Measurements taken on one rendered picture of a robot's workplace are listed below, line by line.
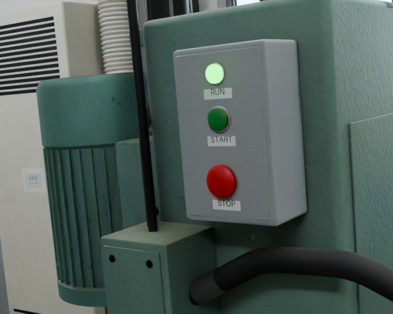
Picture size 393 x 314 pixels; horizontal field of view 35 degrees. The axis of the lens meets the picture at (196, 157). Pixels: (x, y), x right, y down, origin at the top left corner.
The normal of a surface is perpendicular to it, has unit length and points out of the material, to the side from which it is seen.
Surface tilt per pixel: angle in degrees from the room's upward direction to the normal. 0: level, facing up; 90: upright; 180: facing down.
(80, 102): 90
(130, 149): 90
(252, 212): 90
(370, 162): 90
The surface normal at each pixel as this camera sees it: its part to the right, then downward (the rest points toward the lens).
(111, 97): 0.33, 0.08
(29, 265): -0.54, 0.14
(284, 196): 0.80, 0.00
